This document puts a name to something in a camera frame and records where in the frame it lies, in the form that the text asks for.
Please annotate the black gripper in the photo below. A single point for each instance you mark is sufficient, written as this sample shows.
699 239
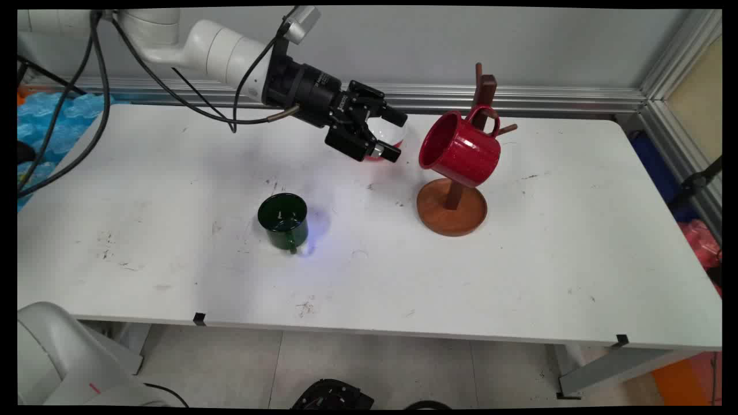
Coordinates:
314 92

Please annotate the red ceramic mug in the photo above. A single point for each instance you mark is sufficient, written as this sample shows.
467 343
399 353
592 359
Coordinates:
467 155

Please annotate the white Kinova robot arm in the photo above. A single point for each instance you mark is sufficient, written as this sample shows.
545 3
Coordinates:
219 49

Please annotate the red bowl with white inside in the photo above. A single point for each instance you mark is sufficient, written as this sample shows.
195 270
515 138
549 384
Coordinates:
393 134

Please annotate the brown wooden mug tree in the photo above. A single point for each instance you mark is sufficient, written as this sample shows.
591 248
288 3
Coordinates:
452 214

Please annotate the dark green enamel mug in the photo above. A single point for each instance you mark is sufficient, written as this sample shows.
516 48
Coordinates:
283 235

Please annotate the black tape tab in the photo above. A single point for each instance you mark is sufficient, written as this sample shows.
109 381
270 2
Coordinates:
621 340
199 319

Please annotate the black device on floor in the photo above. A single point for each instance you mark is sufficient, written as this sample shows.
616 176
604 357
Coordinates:
331 396

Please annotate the blue box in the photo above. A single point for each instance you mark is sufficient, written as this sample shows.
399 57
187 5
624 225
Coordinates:
654 167

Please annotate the thin black rod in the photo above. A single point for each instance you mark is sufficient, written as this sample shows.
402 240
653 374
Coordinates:
52 75

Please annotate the blue foam packing sheet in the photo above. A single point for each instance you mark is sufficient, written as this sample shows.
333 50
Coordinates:
34 112

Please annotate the black tripod stand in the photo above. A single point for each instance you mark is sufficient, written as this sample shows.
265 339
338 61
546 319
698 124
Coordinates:
695 181

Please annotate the beige board panel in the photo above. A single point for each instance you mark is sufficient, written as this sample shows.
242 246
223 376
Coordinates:
700 98

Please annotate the grey table leg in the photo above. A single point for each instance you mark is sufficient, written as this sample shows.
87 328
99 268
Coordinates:
611 369

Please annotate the white machine housing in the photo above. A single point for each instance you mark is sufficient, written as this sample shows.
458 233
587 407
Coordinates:
57 357

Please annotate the orange floor mat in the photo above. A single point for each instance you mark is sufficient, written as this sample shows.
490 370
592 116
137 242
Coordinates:
683 383

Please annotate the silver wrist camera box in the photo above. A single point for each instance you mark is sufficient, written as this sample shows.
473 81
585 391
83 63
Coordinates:
302 23

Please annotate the long aluminium wall rail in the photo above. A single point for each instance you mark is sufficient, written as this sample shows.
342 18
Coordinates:
519 97

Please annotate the aluminium corner post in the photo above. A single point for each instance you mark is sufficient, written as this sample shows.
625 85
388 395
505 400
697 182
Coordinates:
680 49

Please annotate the aluminium side frame rail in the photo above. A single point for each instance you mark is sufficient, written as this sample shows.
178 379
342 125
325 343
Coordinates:
686 173

